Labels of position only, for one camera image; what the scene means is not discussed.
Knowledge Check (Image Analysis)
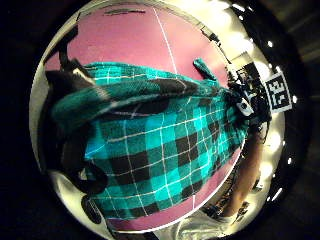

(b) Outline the white marker cube right glove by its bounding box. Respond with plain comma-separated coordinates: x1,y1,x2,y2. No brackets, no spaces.
264,71,294,115

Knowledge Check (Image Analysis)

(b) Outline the teal plaid cloth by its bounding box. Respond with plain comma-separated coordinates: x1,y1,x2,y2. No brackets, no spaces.
50,57,250,221

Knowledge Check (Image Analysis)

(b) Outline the dark oval object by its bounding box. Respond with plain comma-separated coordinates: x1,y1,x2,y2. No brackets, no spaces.
80,194,103,225

